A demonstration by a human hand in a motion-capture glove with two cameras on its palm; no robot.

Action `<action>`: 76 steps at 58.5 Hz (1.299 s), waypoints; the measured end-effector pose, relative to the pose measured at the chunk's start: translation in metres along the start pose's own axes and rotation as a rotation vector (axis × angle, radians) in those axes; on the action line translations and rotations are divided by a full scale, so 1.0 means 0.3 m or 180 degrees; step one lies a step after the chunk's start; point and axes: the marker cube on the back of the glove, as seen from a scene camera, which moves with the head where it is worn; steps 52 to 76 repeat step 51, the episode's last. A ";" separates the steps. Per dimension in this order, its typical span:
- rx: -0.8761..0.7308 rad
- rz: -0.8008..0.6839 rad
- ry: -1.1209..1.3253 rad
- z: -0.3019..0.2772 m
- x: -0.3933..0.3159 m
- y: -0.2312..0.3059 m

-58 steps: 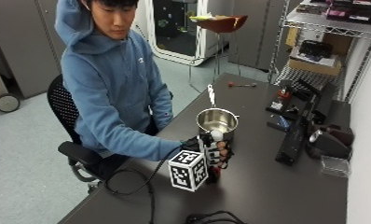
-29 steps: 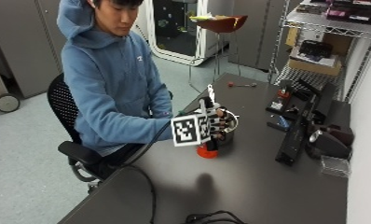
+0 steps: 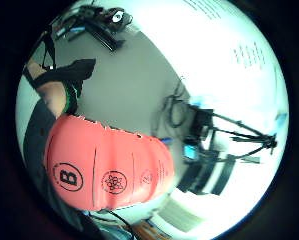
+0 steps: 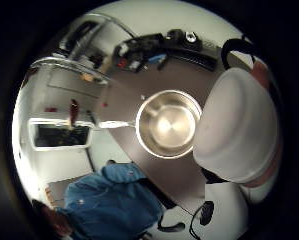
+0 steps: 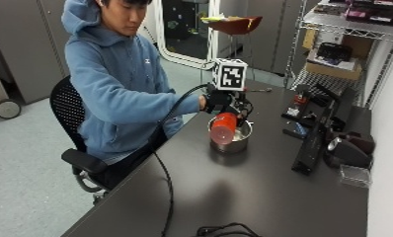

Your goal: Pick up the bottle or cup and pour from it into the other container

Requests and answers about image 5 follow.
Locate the cardboard box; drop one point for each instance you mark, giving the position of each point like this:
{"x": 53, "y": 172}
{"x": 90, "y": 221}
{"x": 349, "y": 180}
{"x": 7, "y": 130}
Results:
{"x": 333, "y": 69}

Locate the clear plastic box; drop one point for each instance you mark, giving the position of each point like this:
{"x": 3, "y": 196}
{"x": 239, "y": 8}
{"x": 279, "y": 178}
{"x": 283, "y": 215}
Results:
{"x": 355, "y": 175}

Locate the black bag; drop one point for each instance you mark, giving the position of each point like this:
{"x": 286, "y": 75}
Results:
{"x": 334, "y": 52}

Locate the black desk stand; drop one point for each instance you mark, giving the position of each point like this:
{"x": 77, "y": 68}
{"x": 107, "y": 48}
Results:
{"x": 302, "y": 108}

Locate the black keyboard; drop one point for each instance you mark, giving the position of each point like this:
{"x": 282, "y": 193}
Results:
{"x": 311, "y": 144}

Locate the the person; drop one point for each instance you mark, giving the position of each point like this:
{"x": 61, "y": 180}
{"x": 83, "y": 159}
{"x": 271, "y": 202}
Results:
{"x": 117, "y": 85}

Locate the white marker cube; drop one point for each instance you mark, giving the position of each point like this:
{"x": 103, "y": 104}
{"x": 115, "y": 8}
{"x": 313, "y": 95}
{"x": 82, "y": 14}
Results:
{"x": 229, "y": 75}

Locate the red plastic cup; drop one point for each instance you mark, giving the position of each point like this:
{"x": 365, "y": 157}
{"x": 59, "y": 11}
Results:
{"x": 222, "y": 130}

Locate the grey cabinet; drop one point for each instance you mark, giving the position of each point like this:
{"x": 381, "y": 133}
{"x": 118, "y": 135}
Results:
{"x": 23, "y": 46}

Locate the black mesh office chair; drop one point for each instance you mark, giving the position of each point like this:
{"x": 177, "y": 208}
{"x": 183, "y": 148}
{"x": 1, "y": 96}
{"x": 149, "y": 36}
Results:
{"x": 70, "y": 112}

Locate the steel pot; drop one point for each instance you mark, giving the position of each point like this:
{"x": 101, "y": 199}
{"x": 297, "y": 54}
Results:
{"x": 237, "y": 138}

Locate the black computer speaker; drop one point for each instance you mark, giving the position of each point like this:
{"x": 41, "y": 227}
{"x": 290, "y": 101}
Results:
{"x": 346, "y": 151}

